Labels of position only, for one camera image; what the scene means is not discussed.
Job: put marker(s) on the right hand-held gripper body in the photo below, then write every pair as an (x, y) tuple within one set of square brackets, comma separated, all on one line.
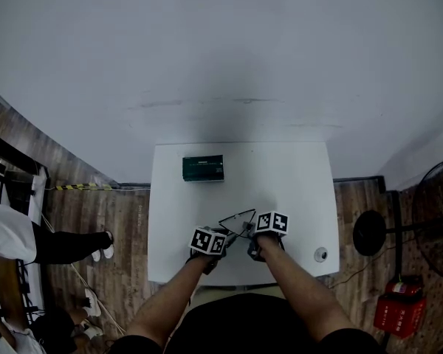
[(273, 222)]

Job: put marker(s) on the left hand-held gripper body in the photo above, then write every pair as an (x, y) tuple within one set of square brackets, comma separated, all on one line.
[(206, 240)]

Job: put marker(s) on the black eyeglasses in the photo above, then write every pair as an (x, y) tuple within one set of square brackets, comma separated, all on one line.
[(238, 222)]

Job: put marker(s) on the person's left forearm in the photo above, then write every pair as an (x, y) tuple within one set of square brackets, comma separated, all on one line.
[(170, 301)]

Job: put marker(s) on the person's right forearm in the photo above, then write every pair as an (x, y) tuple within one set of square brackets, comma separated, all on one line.
[(299, 290)]

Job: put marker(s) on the round grey table grommet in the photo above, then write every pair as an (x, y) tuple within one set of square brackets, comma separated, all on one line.
[(320, 254)]

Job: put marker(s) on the person's khaki trousers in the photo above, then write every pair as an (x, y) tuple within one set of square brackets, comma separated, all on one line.
[(266, 290)]

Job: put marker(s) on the dark green box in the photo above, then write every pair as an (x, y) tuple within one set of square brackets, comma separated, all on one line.
[(203, 168)]

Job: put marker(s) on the person's black shirt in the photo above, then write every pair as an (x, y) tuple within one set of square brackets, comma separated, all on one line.
[(243, 326)]

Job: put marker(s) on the white table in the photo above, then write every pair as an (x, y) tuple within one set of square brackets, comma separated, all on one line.
[(358, 178)]

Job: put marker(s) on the black standing fan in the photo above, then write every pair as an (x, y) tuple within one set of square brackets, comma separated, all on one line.
[(369, 232)]

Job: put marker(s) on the yellow black striped tape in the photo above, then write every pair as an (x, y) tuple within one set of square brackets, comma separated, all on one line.
[(81, 187)]

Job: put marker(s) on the red fire extinguisher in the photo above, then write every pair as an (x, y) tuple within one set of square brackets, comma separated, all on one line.
[(404, 287)]

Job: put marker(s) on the red fire extinguisher box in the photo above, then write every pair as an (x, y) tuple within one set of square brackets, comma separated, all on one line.
[(398, 317)]

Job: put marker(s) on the brown wooden board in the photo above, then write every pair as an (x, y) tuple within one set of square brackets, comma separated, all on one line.
[(9, 293)]

